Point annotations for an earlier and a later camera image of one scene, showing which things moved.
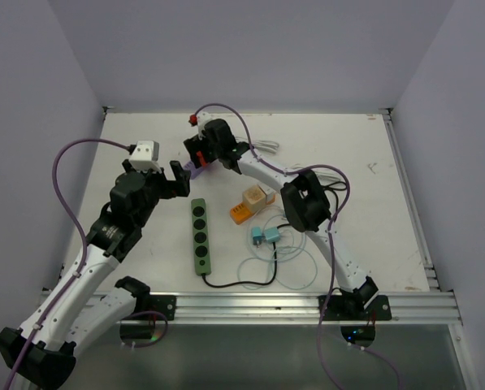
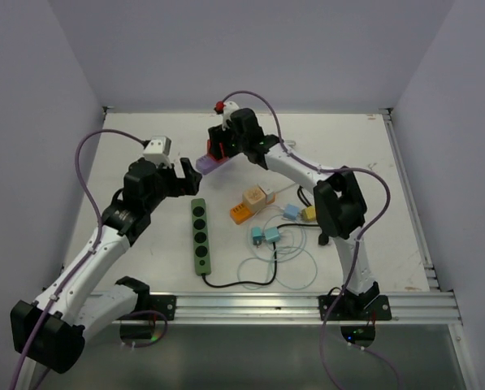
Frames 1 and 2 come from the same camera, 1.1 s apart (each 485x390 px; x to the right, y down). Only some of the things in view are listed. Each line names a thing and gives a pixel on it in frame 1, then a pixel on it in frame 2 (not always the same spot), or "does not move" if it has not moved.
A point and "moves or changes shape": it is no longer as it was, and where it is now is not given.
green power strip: x=201 y=247 does not move
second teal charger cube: x=272 y=234 does not move
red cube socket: x=203 y=162 moves or changes shape
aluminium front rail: x=275 y=307 does not move
